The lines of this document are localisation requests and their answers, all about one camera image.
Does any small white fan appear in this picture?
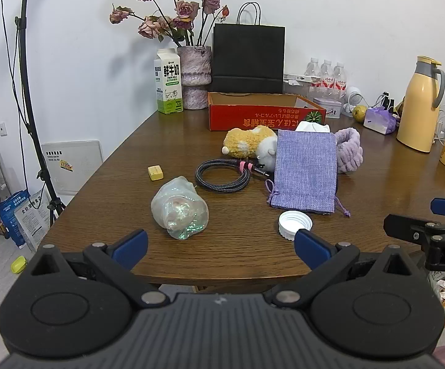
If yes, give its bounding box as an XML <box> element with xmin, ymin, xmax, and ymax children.
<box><xmin>343</xmin><ymin>86</ymin><xmax>366</xmax><ymax>114</ymax></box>

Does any black light stand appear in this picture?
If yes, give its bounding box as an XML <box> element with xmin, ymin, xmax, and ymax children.
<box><xmin>0</xmin><ymin>0</ymin><xmax>66</xmax><ymax>233</ymax></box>

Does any pink textured vase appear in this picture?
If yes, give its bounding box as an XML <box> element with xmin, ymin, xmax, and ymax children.
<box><xmin>176</xmin><ymin>45</ymin><xmax>212</xmax><ymax>110</ymax></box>

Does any yellow white plush toy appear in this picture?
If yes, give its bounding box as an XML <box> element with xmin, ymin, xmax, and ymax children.
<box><xmin>222</xmin><ymin>125</ymin><xmax>279</xmax><ymax>173</ymax></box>

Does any black paper bag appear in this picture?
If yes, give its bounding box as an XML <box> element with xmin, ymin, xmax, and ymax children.
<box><xmin>211</xmin><ymin>2</ymin><xmax>286</xmax><ymax>95</ymax></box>

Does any flat white carton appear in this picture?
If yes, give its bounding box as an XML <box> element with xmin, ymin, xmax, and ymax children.
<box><xmin>283</xmin><ymin>73</ymin><xmax>316</xmax><ymax>85</ymax></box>

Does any purple tissue pack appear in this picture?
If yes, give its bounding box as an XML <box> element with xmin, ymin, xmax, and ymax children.
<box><xmin>363</xmin><ymin>107</ymin><xmax>397</xmax><ymax>135</ymax></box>

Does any blue bag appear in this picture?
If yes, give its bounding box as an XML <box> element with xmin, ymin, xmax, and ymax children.
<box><xmin>0</xmin><ymin>190</ymin><xmax>31</xmax><ymax>249</ymax></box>

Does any yellow thermos jug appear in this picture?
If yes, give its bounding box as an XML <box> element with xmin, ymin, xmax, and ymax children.
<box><xmin>396</xmin><ymin>56</ymin><xmax>445</xmax><ymax>153</ymax></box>

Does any black charger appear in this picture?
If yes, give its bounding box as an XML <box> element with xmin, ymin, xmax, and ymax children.
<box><xmin>379</xmin><ymin>91</ymin><xmax>395</xmax><ymax>113</ymax></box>

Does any white green milk carton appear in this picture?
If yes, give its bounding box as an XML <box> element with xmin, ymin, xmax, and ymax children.
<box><xmin>154</xmin><ymin>48</ymin><xmax>184</xmax><ymax>115</ymax></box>

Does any yellow green floor item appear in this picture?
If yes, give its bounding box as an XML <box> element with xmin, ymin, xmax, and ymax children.
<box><xmin>10</xmin><ymin>255</ymin><xmax>28</xmax><ymax>275</ymax></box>

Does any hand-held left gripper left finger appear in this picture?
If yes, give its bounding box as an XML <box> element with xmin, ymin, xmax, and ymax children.
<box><xmin>24</xmin><ymin>229</ymin><xmax>170</xmax><ymax>309</ymax></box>

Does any black braided cable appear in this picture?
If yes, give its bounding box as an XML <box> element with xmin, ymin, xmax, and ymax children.
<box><xmin>195</xmin><ymin>158</ymin><xmax>268</xmax><ymax>194</ymax></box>

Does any iridescent plastic pouch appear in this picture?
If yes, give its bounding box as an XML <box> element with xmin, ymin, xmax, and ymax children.
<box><xmin>151</xmin><ymin>175</ymin><xmax>210</xmax><ymax>241</ymax></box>

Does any purple fluffy plush toy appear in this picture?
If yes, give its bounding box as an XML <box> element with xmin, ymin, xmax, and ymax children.
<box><xmin>334</xmin><ymin>127</ymin><xmax>364</xmax><ymax>173</ymax></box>

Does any clear water bottle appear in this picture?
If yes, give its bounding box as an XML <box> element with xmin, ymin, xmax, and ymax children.
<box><xmin>319</xmin><ymin>59</ymin><xmax>334</xmax><ymax>89</ymax></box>
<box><xmin>332</xmin><ymin>61</ymin><xmax>348</xmax><ymax>90</ymax></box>
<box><xmin>304</xmin><ymin>58</ymin><xmax>321</xmax><ymax>85</ymax></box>

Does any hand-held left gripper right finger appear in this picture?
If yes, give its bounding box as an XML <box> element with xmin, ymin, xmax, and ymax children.
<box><xmin>272</xmin><ymin>229</ymin><xmax>419</xmax><ymax>309</ymax></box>

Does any white bottle cap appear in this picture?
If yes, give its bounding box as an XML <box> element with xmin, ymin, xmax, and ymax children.
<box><xmin>278</xmin><ymin>210</ymin><xmax>313</xmax><ymax>241</ymax></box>

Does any red cardboard box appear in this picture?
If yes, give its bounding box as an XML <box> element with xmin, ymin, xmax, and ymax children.
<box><xmin>206</xmin><ymin>92</ymin><xmax>327</xmax><ymax>132</ymax></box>

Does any white wall panel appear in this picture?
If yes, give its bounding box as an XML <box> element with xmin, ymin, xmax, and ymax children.
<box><xmin>40</xmin><ymin>139</ymin><xmax>104</xmax><ymax>197</ymax></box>

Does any dried pink roses bouquet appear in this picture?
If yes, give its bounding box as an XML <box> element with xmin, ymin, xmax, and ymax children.
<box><xmin>110</xmin><ymin>0</ymin><xmax>231</xmax><ymax>47</ymax></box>

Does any printed paper bag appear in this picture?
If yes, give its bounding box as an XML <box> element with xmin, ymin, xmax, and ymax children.
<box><xmin>15</xmin><ymin>192</ymin><xmax>53</xmax><ymax>253</ymax></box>

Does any white tin box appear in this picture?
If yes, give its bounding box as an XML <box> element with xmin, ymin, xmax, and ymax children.
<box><xmin>312</xmin><ymin>97</ymin><xmax>343</xmax><ymax>118</ymax></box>

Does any purple linen drawstring pouch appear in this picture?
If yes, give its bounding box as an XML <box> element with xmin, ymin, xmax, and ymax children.
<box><xmin>265</xmin><ymin>129</ymin><xmax>351</xmax><ymax>218</ymax></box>

